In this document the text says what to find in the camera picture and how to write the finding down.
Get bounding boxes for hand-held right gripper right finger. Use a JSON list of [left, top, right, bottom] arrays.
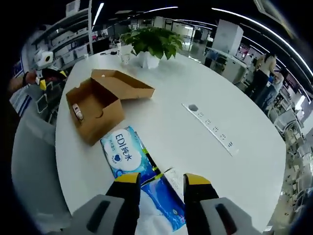
[[183, 172, 264, 235]]

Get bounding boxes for row of white office chairs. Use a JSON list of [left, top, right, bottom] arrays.
[[268, 93, 311, 221]]

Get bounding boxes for paper cup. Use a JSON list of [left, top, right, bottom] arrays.
[[119, 51, 131, 66]]

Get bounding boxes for blue wet wipes pack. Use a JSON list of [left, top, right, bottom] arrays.
[[99, 126, 157, 183]]

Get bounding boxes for white blue striped panel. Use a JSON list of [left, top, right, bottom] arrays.
[[9, 93, 32, 116]]

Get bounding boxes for tape roll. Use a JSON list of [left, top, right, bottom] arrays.
[[71, 103, 85, 122]]

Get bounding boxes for black green soft pouch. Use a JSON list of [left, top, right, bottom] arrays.
[[133, 131, 164, 179]]

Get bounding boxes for white mesh office chair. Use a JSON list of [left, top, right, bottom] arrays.
[[11, 115, 71, 231]]

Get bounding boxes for brown cardboard shoe box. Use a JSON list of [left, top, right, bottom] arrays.
[[66, 69, 156, 147]]

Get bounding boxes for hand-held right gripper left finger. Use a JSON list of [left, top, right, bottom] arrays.
[[70, 172, 142, 235]]

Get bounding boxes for person's left hand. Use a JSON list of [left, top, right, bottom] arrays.
[[25, 70, 40, 86]]

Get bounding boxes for white table socket panel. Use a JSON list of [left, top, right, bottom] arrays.
[[181, 102, 239, 157]]

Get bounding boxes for potted green plant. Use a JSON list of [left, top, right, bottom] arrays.
[[121, 26, 184, 69]]

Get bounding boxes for white blue tissue pack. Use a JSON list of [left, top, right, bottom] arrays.
[[138, 171, 186, 233]]

